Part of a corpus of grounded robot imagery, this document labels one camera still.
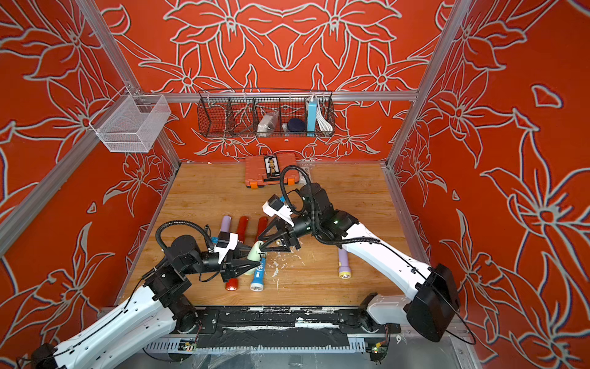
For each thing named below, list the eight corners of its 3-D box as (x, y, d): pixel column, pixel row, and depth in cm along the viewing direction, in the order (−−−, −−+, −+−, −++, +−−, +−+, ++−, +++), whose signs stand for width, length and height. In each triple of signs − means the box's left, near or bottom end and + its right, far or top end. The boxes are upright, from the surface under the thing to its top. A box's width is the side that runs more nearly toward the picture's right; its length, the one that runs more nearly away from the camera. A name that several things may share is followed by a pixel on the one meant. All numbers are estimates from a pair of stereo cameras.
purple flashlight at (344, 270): (339, 279, 84) (341, 275, 81) (336, 252, 91) (337, 248, 88) (349, 279, 84) (352, 275, 81) (345, 252, 91) (347, 248, 88)
